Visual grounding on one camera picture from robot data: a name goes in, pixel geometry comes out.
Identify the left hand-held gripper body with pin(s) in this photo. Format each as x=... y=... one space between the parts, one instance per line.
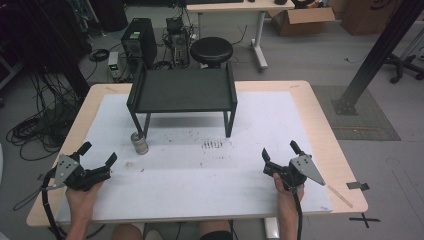
x=71 y=173

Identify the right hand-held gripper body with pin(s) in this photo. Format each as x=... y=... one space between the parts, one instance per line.
x=293 y=171

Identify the grey metal can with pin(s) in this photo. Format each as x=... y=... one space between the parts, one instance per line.
x=139 y=143

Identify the black metal shelf rack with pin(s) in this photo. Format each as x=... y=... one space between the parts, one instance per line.
x=181 y=91

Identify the person's left hand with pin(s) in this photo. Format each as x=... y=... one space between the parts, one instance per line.
x=82 y=196

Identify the person's right hand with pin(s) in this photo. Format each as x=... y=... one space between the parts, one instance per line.
x=286 y=196

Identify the white table leg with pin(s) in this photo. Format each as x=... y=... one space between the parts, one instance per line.
x=271 y=228

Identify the black tape piece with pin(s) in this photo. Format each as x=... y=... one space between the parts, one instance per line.
x=357 y=185

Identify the white table mat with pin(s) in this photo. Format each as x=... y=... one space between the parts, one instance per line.
x=196 y=160

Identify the grey floor mat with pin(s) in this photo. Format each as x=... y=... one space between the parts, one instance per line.
x=360 y=120

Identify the person's left knee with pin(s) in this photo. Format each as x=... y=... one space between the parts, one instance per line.
x=128 y=232

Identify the person's knee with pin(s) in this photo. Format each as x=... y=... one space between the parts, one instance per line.
x=215 y=230
x=128 y=232

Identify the white power supply unit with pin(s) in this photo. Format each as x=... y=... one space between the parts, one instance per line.
x=114 y=65

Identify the person's right knee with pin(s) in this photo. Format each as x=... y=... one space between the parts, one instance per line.
x=215 y=230

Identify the black round stool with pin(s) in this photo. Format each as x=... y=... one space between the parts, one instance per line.
x=211 y=51

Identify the black computer tower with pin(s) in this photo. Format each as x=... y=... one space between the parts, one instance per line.
x=139 y=41

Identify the open cardboard box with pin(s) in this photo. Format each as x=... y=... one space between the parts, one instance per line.
x=301 y=20

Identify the open computer case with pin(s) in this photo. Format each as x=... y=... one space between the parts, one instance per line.
x=178 y=41

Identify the black office chair base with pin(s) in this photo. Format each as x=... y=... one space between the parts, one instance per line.
x=405 y=65

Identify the white desk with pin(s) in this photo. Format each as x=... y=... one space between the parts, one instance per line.
x=240 y=13

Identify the large cardboard box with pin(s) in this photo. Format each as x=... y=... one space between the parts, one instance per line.
x=366 y=15

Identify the black keyboard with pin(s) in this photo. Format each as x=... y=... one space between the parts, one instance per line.
x=215 y=1

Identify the black metal stand post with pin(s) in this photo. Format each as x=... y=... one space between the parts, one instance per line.
x=376 y=56

